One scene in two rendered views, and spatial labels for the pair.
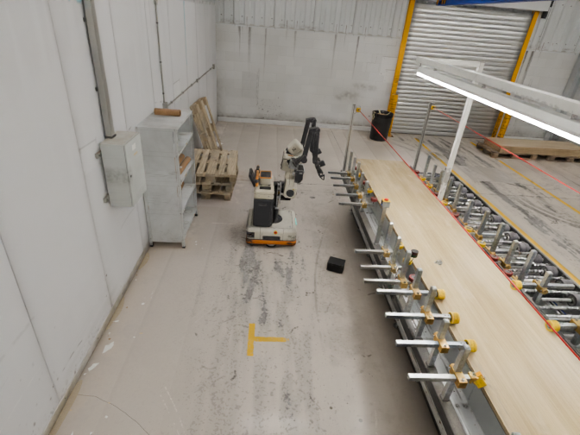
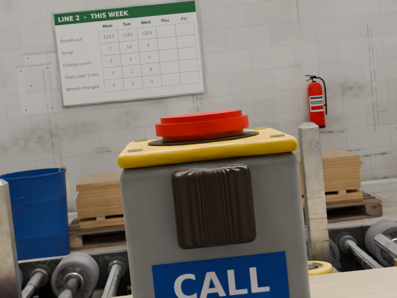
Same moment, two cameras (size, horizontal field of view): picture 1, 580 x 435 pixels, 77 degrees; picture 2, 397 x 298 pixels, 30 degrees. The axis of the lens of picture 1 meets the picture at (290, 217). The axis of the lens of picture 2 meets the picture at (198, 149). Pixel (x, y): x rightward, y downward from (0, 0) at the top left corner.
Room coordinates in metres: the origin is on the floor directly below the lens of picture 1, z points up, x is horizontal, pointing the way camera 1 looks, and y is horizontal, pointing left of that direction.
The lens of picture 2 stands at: (3.25, -0.61, 1.24)
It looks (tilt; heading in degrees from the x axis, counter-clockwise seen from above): 5 degrees down; 273
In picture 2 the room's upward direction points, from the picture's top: 6 degrees counter-clockwise
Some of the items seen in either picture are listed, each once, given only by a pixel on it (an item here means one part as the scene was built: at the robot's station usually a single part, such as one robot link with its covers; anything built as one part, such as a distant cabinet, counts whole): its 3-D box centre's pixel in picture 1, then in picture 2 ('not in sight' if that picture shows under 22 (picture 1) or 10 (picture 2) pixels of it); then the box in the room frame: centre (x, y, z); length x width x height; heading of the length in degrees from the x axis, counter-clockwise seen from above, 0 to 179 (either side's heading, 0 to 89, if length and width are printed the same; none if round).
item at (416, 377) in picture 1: (438, 377); not in sight; (1.46, -0.95, 0.95); 0.36 x 0.03 x 0.03; 95
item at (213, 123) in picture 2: not in sight; (202, 133); (3.27, -0.92, 1.22); 0.04 x 0.04 x 0.02
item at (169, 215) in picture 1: (171, 178); not in sight; (4.32, 1.57, 0.78); 0.90 x 0.45 x 1.55; 5
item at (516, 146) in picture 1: (535, 147); not in sight; (9.51, -6.21, 0.23); 2.41 x 0.77 x 0.17; 96
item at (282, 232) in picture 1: (271, 225); not in sight; (4.38, 0.24, 0.16); 0.67 x 0.64 x 0.25; 94
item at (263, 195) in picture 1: (266, 198); not in sight; (4.37, 0.34, 0.59); 0.55 x 0.34 x 0.83; 4
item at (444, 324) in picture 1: (436, 346); not in sight; (1.76, -1.04, 0.88); 0.04 x 0.04 x 0.48; 5
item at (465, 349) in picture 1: (455, 374); not in sight; (1.51, -1.06, 0.93); 0.04 x 0.04 x 0.48; 5
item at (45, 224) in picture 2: not in sight; (38, 214); (4.90, -6.43, 0.36); 0.59 x 0.57 x 0.73; 95
